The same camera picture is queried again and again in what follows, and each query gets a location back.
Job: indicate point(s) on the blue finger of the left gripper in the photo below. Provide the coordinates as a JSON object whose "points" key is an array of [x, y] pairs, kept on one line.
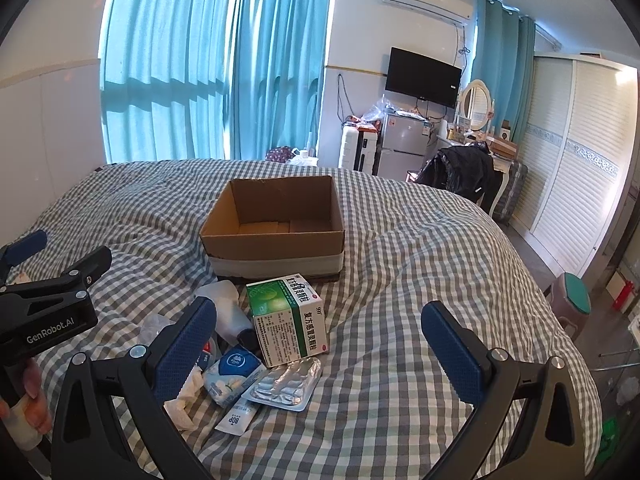
{"points": [[16, 253]]}

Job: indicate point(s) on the white louvered wardrobe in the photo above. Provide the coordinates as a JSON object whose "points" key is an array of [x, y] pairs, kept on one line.
{"points": [[577, 146]]}

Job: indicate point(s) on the clear plastic cotton swab jar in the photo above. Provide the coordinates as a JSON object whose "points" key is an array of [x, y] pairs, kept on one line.
{"points": [[151, 327]]}

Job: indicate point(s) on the silver pill blister pack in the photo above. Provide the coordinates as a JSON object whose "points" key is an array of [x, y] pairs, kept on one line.
{"points": [[287, 387]]}

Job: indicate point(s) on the green white medicine box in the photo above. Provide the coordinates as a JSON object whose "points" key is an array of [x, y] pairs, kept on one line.
{"points": [[289, 319]]}

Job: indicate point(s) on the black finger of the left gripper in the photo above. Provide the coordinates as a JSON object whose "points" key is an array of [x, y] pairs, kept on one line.
{"points": [[88, 270]]}

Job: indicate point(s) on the right turquoise curtain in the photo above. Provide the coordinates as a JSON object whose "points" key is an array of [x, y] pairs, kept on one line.
{"points": [[504, 61]]}

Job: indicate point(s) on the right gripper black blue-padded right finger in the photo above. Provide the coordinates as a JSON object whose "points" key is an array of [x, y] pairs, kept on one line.
{"points": [[547, 441]]}

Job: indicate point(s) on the black wall television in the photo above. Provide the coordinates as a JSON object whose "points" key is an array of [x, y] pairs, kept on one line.
{"points": [[426, 79]]}

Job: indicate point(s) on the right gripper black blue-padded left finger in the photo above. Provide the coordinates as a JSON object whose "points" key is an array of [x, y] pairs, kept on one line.
{"points": [[88, 441]]}

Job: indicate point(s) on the person's left hand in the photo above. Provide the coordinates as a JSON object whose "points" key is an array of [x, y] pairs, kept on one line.
{"points": [[36, 409]]}

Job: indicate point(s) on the white suitcase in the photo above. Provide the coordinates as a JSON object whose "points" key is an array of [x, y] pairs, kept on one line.
{"points": [[358, 148]]}

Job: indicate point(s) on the black jacket on chair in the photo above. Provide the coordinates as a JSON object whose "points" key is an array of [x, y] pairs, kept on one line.
{"points": [[465, 170]]}

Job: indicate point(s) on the white purple ointment tube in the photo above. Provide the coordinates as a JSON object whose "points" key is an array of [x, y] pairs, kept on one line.
{"points": [[238, 418]]}

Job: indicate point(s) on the turquoise curtain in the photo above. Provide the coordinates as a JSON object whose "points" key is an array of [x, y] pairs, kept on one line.
{"points": [[504, 61], [276, 79], [164, 82]]}

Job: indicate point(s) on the green topped plastic stool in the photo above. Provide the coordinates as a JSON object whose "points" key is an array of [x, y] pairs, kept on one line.
{"points": [[570, 302]]}

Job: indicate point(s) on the silver small refrigerator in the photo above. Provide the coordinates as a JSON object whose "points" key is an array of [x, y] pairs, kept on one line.
{"points": [[403, 145]]}

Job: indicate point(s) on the brown cardboard box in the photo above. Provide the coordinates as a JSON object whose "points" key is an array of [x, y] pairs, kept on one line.
{"points": [[266, 228]]}

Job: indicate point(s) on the white oval vanity mirror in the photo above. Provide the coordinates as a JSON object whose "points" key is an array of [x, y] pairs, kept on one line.
{"points": [[475, 106]]}

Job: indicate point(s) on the white tissue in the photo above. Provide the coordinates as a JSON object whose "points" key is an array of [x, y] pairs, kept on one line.
{"points": [[177, 409]]}

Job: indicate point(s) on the left turquoise curtain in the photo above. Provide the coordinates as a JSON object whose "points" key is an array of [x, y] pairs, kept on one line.
{"points": [[164, 82]]}

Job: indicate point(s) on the grey white checkered bedspread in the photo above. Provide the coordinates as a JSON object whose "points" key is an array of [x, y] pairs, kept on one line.
{"points": [[383, 408]]}

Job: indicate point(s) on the white cloth pouch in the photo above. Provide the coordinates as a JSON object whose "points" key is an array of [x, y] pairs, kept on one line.
{"points": [[232, 325]]}

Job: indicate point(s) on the middle turquoise curtain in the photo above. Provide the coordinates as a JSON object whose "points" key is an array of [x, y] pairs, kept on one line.
{"points": [[276, 79]]}

